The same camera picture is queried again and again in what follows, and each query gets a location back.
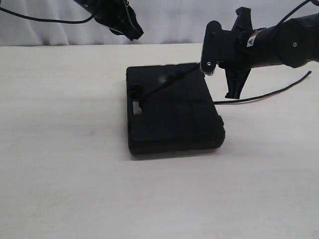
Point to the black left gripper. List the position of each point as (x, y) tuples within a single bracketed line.
[(113, 14)]

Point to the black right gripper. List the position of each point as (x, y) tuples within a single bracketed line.
[(236, 64)]

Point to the black plastic carrying case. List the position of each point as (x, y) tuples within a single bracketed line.
[(170, 109)]

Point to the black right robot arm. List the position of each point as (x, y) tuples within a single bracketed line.
[(293, 43)]

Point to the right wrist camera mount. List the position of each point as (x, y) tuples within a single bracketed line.
[(210, 47)]

